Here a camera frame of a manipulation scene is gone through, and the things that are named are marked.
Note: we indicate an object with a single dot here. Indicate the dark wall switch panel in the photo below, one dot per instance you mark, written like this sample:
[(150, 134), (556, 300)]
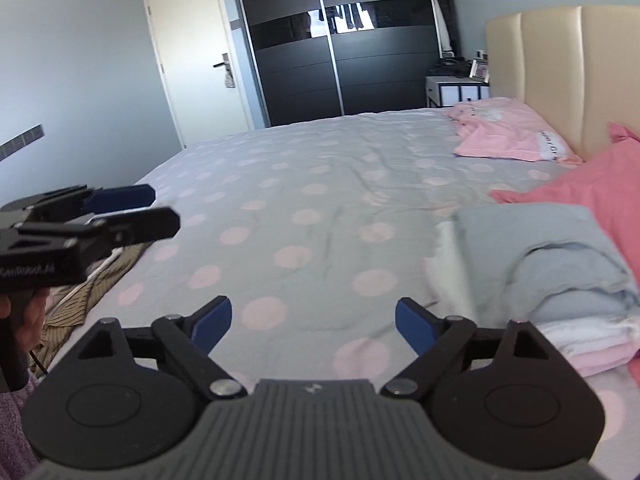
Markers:
[(22, 142)]

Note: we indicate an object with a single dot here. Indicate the salmon pink pillow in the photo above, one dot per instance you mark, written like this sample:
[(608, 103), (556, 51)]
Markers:
[(590, 180)]

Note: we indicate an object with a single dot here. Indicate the white nightstand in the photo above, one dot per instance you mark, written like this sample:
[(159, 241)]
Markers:
[(457, 92)]

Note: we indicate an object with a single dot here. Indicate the grey long-sleeved shirt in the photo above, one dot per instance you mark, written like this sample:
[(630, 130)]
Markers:
[(550, 250)]

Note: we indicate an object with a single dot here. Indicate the pink folded garment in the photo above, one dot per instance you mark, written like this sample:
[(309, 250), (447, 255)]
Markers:
[(607, 360)]

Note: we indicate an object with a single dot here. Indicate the white door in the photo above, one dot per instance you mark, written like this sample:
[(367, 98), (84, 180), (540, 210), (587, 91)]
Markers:
[(195, 50)]

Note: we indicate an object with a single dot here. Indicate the person's left hand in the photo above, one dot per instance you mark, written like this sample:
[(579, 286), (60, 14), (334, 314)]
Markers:
[(36, 317)]

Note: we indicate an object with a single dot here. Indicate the beige padded headboard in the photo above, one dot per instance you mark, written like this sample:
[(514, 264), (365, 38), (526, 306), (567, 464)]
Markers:
[(575, 70)]

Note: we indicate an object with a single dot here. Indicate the white folded garment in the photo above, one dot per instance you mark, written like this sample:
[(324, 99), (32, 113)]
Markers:
[(590, 335)]

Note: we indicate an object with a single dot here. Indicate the black sliding wardrobe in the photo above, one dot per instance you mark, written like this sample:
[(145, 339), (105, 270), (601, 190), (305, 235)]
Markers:
[(350, 60)]

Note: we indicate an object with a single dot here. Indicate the light pink printed pillow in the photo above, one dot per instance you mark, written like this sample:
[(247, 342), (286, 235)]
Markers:
[(500, 132)]

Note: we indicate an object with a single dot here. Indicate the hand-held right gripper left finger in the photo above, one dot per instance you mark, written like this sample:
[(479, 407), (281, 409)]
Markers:
[(214, 321)]

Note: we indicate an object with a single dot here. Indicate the photo frame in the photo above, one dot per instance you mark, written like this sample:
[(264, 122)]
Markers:
[(480, 70)]

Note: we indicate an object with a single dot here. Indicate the person's left forearm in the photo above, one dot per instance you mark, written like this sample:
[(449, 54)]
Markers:
[(12, 435)]

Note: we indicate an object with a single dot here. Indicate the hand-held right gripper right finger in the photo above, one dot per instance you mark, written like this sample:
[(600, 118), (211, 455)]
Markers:
[(414, 322)]

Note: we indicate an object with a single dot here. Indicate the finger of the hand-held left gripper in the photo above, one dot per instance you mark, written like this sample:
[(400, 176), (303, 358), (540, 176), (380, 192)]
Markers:
[(125, 197), (145, 225)]

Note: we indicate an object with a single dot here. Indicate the white hanging garment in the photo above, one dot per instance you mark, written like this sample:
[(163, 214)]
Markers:
[(440, 5)]

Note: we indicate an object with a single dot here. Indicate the brown striped garment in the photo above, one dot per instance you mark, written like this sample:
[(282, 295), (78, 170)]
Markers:
[(75, 305)]

